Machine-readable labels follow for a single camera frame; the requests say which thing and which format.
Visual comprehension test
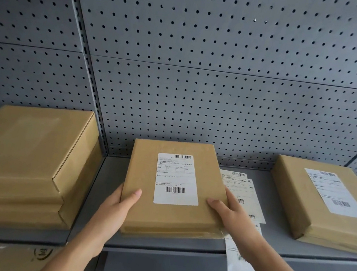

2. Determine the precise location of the cardboard box with white label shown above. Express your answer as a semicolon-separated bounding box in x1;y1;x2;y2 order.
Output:
262;153;357;254

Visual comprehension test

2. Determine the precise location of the person's right hand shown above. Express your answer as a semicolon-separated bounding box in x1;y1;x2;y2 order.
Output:
201;185;267;252

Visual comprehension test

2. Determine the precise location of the labelled cardboard box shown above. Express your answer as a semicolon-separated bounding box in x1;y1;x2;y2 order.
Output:
116;134;239;247

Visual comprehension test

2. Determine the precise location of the grey pegboard back panel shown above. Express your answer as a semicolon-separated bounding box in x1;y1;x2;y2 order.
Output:
0;0;357;198

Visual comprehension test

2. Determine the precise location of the person's left forearm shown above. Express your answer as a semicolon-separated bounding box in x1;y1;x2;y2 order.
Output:
37;213;113;271

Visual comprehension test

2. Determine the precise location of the grey metal shelf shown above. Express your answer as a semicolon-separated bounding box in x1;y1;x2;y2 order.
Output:
0;138;357;271

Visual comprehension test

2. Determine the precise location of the person's left hand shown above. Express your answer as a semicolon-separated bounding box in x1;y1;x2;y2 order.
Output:
91;180;143;246

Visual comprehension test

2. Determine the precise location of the grey shelf upright post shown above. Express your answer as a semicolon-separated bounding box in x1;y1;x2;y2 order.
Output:
31;0;127;157

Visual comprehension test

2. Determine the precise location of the strip of white shipping labels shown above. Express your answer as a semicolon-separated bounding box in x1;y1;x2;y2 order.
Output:
207;169;281;271

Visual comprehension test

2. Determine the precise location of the printed cardboard carton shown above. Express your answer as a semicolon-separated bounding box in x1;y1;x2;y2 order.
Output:
0;239;65;271

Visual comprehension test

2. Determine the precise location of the large plain cardboard box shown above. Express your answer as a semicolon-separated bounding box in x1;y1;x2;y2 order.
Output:
0;100;108;240

